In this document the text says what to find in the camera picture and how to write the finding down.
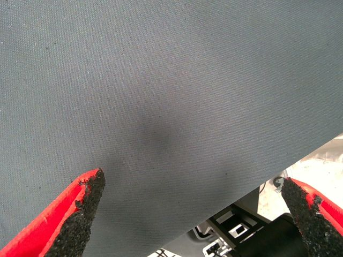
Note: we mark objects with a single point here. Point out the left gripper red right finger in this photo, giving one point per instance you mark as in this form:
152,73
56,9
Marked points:
313,219

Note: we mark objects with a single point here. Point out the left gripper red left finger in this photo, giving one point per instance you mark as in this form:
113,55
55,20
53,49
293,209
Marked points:
59,222

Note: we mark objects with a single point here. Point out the black cylindrical robot torso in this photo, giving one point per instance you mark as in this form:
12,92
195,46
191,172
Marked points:
268,241

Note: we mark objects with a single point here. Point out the black caster wheel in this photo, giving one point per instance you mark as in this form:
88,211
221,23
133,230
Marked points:
277,182

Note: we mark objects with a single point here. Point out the white socket plate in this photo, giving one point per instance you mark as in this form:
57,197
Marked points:
214,248

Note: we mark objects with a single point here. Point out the dark grey table cloth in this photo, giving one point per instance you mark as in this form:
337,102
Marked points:
160,80

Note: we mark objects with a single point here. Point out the black metal frame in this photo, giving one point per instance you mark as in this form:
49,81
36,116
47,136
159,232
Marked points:
222,230

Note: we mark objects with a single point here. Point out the white curved bracket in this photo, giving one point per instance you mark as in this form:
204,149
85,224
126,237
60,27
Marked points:
201,232

